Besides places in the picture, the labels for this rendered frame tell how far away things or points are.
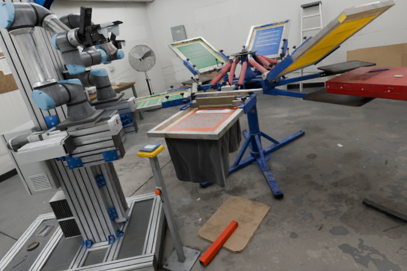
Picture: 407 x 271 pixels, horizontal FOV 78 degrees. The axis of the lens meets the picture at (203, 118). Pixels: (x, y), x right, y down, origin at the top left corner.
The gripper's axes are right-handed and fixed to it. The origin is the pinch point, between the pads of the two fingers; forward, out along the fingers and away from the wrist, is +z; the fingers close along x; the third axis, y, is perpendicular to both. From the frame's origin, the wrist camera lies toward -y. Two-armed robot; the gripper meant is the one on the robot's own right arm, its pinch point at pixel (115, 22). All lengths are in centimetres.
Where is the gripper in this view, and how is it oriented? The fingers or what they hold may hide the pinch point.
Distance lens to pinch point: 117.6
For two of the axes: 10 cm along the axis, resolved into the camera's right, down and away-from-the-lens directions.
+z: 9.2, -0.7, -3.8
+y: 2.2, 9.1, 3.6
